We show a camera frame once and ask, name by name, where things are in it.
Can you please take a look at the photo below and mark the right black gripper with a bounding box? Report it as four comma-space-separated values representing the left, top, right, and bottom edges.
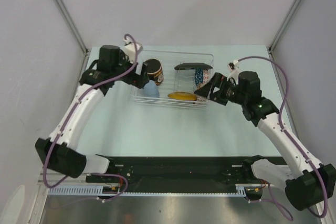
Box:
194, 72, 247, 106

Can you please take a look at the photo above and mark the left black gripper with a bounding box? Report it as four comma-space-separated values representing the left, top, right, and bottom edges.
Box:
111, 51, 149, 89

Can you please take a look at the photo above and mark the light blue cup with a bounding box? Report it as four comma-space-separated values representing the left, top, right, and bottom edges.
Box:
142, 80, 160, 98

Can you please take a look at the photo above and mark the red black mug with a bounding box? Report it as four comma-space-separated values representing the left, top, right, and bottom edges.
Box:
145, 58, 164, 86

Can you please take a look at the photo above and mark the blue white patterned bowl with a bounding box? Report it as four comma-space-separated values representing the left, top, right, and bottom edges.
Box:
194, 68, 211, 89

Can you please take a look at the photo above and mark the yellow round patterned plate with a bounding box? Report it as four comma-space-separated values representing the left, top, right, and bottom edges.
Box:
168, 91, 197, 101

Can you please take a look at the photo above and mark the clear plastic dish rack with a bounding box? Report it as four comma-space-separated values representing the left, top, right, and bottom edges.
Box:
132, 50, 214, 108

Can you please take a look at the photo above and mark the black floral square plate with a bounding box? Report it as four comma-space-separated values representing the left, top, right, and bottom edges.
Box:
174, 62, 213, 71

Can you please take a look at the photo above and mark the brown white patterned bowl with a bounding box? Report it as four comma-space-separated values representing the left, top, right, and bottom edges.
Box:
196, 96, 208, 104

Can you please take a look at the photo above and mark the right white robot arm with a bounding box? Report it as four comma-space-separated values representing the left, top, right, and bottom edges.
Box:
195, 71, 335, 211

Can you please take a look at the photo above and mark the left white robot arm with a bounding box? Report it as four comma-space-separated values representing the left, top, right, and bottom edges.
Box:
35, 42, 149, 182

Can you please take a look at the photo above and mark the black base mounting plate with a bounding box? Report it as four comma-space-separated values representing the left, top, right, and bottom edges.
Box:
86, 155, 274, 185

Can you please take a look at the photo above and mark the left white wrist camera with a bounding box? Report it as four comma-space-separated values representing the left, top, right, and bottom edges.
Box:
123, 40, 143, 63

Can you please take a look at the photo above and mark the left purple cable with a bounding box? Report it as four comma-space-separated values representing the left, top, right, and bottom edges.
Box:
41, 34, 140, 209

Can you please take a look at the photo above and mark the purple cable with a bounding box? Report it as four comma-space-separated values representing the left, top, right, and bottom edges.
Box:
41, 34, 140, 209
235, 55, 329, 221

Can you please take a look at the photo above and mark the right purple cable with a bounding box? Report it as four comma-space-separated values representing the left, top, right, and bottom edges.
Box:
235, 55, 329, 221

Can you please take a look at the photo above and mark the slotted cable duct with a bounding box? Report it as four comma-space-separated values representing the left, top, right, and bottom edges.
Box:
49, 185, 246, 197

